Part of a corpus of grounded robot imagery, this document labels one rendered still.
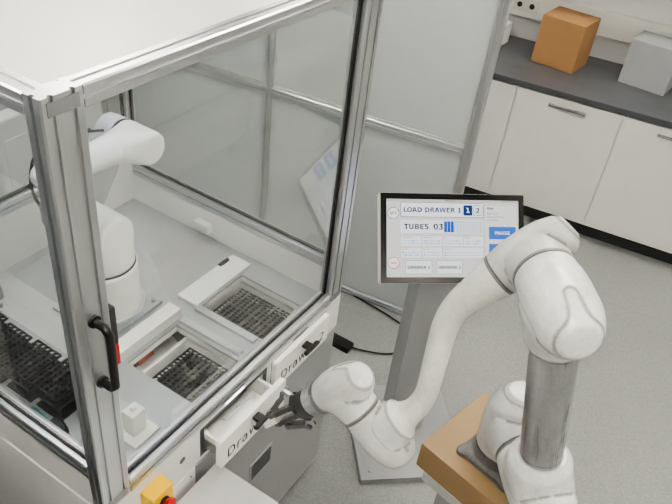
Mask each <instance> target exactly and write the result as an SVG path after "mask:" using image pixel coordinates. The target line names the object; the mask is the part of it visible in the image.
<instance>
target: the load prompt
mask: <svg viewBox="0 0 672 504"><path fill-rule="evenodd" d="M400 217H442V218H484V203H443V202H400Z"/></svg>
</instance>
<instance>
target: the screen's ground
mask: <svg viewBox="0 0 672 504"><path fill-rule="evenodd" d="M400 202H443V203H484V218H442V217H400V220H397V219H387V256H400V235H449V236H484V257H485V256H486V255H488V254H489V244H499V243H501V242H502V241H503V240H494V239H489V227H516V231H518V201H491V200H436V199H386V214H387V206H388V207H400ZM433 220H451V221H484V234H480V233H433ZM405 260H432V274H405ZM436 260H463V274H437V269H436ZM481 260H482V259H411V258H400V269H387V277H466V276H467V275H468V274H469V273H470V272H471V271H472V270H473V269H474V268H475V266H476V265H477V264H478V263H479V262H480V261H481Z"/></svg>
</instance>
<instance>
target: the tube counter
mask: <svg viewBox="0 0 672 504"><path fill-rule="evenodd" d="M433 233H480V234H484V221H451V220H433Z"/></svg>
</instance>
